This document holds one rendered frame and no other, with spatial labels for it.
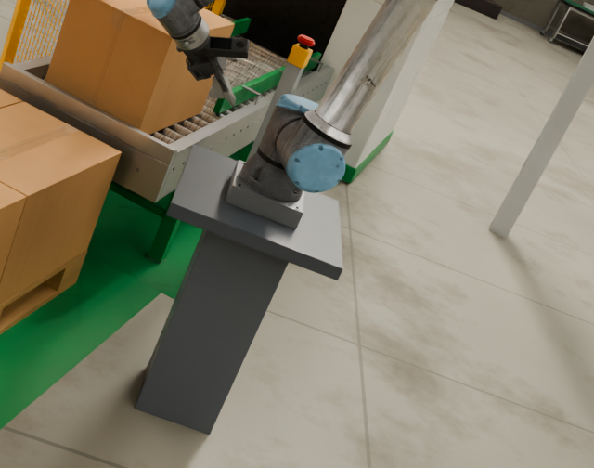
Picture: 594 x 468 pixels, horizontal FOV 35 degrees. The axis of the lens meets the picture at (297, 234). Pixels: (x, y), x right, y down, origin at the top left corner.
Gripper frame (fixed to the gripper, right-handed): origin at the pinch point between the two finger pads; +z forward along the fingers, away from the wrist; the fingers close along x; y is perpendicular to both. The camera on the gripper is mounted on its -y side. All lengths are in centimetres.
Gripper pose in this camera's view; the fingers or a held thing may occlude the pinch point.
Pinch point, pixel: (238, 83)
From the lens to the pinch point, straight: 248.5
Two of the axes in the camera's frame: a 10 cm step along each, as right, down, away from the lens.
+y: -9.2, 1.9, 3.4
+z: 3.9, 4.6, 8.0
